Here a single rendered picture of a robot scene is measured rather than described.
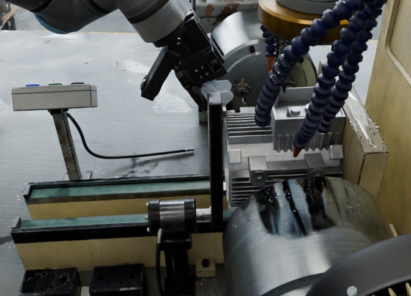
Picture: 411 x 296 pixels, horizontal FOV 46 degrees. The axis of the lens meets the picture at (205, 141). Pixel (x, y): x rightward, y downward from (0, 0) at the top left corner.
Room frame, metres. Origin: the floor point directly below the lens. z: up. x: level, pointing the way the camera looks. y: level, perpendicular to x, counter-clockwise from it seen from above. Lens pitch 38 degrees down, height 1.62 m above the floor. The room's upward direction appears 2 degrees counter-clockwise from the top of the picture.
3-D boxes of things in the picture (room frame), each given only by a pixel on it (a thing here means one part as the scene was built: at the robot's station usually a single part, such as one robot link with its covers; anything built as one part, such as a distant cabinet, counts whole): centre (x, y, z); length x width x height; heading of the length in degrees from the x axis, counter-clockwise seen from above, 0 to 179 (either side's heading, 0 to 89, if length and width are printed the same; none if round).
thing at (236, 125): (0.72, -0.14, 1.01); 0.20 x 0.19 x 0.19; 91
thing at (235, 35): (1.07, -0.13, 1.04); 0.37 x 0.25 x 0.25; 2
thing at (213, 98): (0.58, -0.01, 1.12); 0.04 x 0.03 x 0.26; 92
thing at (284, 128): (0.72, -0.18, 1.11); 0.12 x 0.11 x 0.07; 91
